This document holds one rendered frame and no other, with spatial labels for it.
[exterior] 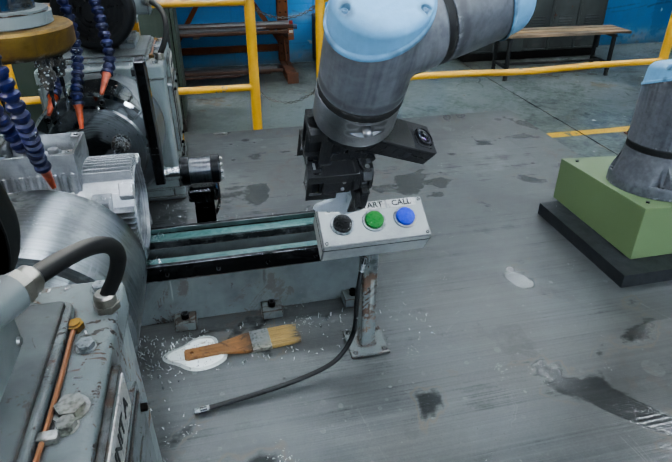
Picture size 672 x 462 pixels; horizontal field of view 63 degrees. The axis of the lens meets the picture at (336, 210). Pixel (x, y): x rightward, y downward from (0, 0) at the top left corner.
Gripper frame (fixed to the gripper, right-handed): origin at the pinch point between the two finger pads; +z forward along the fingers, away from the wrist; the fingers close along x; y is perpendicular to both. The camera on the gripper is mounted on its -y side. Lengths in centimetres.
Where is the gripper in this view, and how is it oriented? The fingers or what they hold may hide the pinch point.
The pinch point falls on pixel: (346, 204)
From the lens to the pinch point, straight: 77.7
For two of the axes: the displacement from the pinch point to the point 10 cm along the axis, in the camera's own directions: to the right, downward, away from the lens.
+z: -1.2, 4.8, 8.7
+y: -9.8, 1.0, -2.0
